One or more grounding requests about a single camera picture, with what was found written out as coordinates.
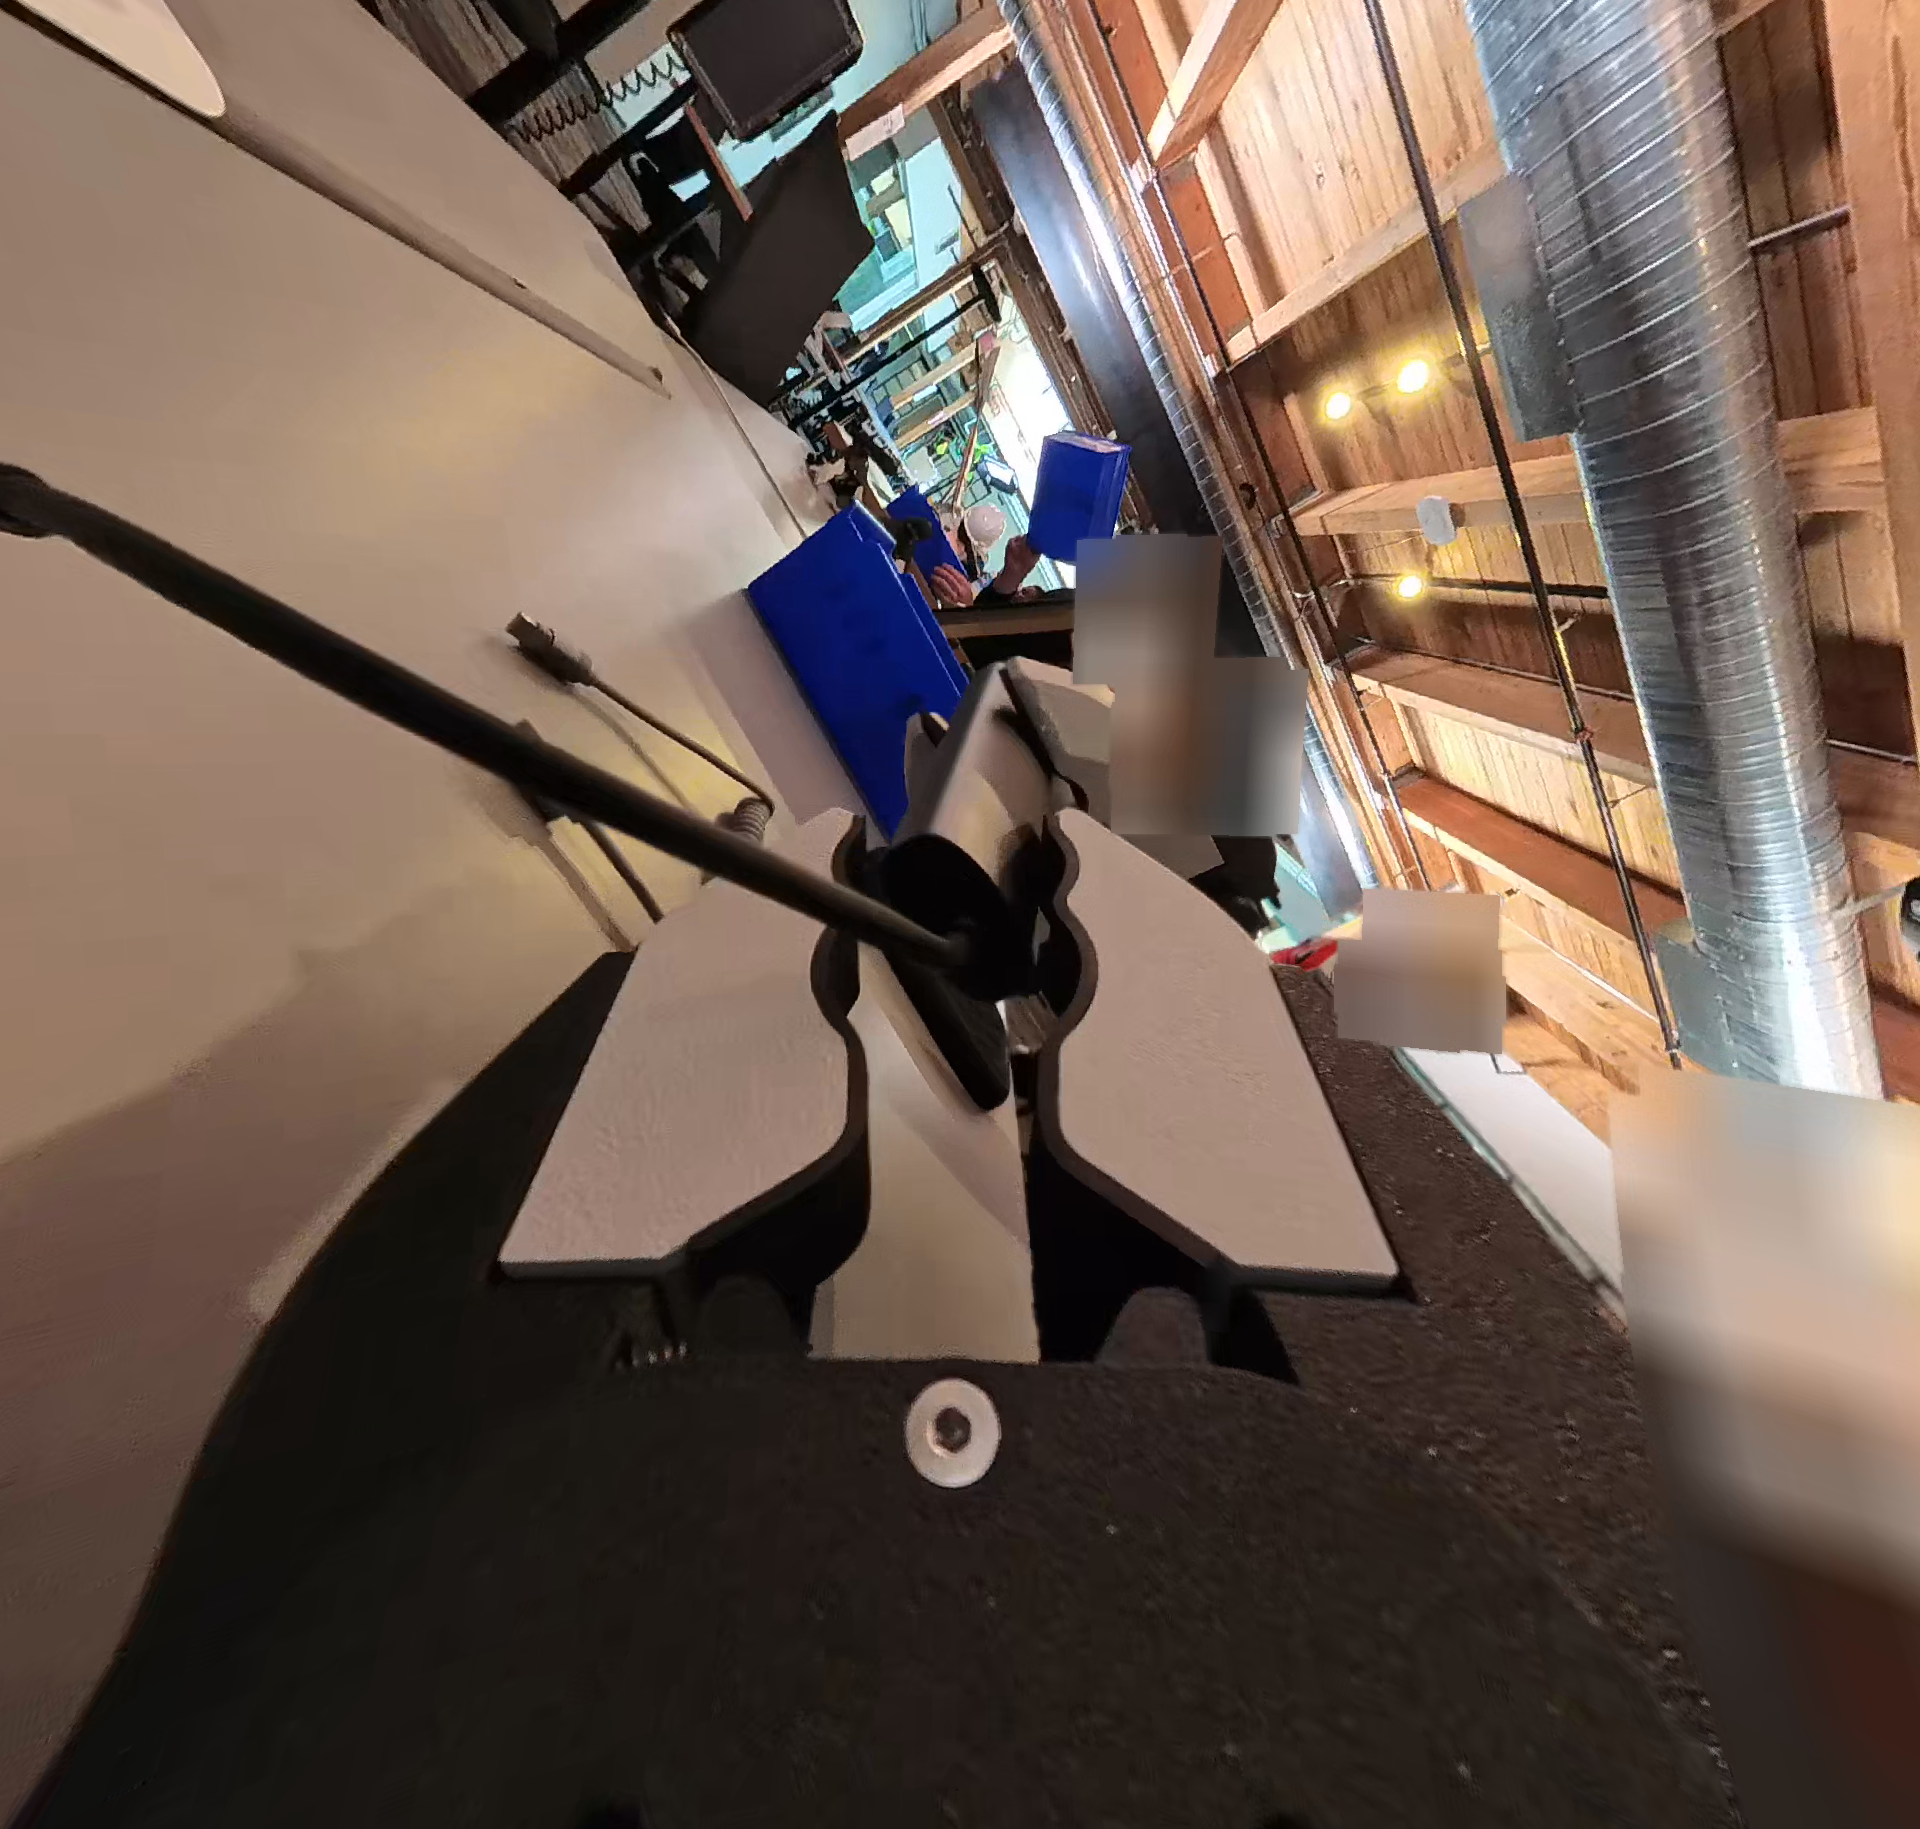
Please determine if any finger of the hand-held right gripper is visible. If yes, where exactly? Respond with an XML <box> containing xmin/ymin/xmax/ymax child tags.
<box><xmin>998</xmin><ymin>658</ymin><xmax>1120</xmax><ymax>811</ymax></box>

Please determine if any black hub cable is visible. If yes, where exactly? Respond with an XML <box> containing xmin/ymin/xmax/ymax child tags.
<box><xmin>0</xmin><ymin>460</ymin><xmax>985</xmax><ymax>968</ymax></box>

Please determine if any black ceiling pipe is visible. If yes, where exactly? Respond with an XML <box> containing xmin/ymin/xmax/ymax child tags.
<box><xmin>1339</xmin><ymin>0</ymin><xmax>1686</xmax><ymax>1069</ymax></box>

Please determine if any blue plastic crate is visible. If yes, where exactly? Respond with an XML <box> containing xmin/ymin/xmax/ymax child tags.
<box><xmin>1026</xmin><ymin>435</ymin><xmax>1135</xmax><ymax>562</ymax></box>

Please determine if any silver usb cable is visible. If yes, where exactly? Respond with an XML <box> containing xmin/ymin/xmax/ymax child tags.
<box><xmin>507</xmin><ymin>611</ymin><xmax>780</xmax><ymax>832</ymax></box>

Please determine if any black computer monitor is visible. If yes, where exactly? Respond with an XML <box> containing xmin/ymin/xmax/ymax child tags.
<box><xmin>666</xmin><ymin>0</ymin><xmax>865</xmax><ymax>139</ymax></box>

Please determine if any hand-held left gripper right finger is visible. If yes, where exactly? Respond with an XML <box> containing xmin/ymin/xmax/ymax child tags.
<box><xmin>1038</xmin><ymin>809</ymin><xmax>1409</xmax><ymax>1295</ymax></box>

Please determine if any black coiled cord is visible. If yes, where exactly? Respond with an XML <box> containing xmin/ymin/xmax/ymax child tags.
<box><xmin>510</xmin><ymin>57</ymin><xmax>681</xmax><ymax>146</ymax></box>

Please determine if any silver rectangular foil duct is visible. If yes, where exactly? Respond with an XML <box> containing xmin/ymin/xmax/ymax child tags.
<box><xmin>1444</xmin><ymin>0</ymin><xmax>1888</xmax><ymax>1098</ymax></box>

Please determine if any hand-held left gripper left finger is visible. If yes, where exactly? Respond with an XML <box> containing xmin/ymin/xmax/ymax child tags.
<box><xmin>495</xmin><ymin>809</ymin><xmax>872</xmax><ymax>1338</ymax></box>

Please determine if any blue plastic bin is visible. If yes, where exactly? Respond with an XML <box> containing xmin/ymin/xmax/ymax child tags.
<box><xmin>747</xmin><ymin>507</ymin><xmax>975</xmax><ymax>840</ymax></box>
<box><xmin>885</xmin><ymin>487</ymin><xmax>962</xmax><ymax>580</ymax></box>

